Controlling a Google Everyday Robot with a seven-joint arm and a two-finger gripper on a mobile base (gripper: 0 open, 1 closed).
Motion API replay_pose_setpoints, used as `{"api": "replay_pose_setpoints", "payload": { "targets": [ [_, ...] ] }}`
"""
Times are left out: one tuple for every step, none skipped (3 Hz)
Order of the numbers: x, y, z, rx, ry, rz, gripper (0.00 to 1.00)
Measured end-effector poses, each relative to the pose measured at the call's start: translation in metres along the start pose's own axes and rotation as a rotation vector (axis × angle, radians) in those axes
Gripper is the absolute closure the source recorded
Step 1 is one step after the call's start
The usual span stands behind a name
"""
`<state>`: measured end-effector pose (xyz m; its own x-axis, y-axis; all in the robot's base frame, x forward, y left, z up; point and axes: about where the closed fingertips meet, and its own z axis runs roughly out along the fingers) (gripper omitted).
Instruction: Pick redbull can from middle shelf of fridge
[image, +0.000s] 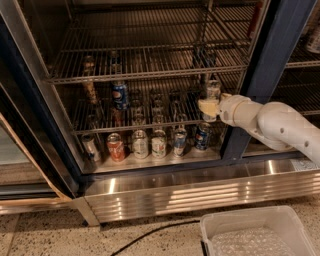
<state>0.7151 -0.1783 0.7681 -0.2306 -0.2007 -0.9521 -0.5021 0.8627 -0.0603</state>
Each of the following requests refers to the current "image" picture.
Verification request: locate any blue pepsi can bottom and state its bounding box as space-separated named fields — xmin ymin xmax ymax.
xmin=194 ymin=122 xmax=211 ymax=150

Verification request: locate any stainless steel display fridge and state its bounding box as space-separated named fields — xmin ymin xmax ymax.
xmin=0 ymin=0 xmax=319 ymax=225

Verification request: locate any red coca-cola can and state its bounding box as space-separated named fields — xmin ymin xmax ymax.
xmin=107 ymin=133 xmax=125 ymax=162

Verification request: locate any middle wire fridge shelf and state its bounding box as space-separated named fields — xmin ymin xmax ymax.
xmin=68 ymin=71 xmax=239 ymax=135

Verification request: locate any green white can left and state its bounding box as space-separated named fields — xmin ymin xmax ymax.
xmin=132 ymin=130 xmax=149 ymax=159

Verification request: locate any top wire fridge shelf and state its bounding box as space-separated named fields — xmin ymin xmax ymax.
xmin=48 ymin=2 xmax=254 ymax=85

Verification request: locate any silver blue redbull can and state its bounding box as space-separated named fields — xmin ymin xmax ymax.
xmin=202 ymin=80 xmax=221 ymax=123

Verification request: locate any tan patterned slim can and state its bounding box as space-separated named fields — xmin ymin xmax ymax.
xmin=83 ymin=82 xmax=98 ymax=104

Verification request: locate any blue pepsi can middle shelf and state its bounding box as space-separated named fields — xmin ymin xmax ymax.
xmin=112 ymin=81 xmax=129 ymax=110

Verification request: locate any black floor cable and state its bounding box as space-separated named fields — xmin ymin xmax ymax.
xmin=109 ymin=218 xmax=201 ymax=256

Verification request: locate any silver can bottom left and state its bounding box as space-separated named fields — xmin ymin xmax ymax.
xmin=81 ymin=134 xmax=101 ymax=162

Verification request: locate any wire fridge shelf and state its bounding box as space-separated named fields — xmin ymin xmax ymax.
xmin=68 ymin=71 xmax=239 ymax=135
xmin=48 ymin=2 xmax=254 ymax=85

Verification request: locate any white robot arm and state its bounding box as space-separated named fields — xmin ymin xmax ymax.
xmin=198 ymin=93 xmax=320 ymax=166

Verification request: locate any right compartment wire shelf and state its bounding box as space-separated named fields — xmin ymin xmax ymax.
xmin=266 ymin=37 xmax=320 ymax=124

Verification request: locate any green white can right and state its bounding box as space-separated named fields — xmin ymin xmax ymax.
xmin=151 ymin=130 xmax=167 ymax=158

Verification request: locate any green white can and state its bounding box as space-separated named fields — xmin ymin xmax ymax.
xmin=132 ymin=130 xmax=149 ymax=159
xmin=151 ymin=130 xmax=167 ymax=158

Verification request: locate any open glass fridge door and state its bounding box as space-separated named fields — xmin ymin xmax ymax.
xmin=0 ymin=20 xmax=78 ymax=215

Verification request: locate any clear plastic bin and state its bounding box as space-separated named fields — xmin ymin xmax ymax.
xmin=200 ymin=206 xmax=318 ymax=256

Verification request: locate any silver can right compartment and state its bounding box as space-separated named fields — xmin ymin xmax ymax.
xmin=306 ymin=19 xmax=320 ymax=54

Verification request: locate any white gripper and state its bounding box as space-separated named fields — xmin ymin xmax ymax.
xmin=198 ymin=93 xmax=263 ymax=129

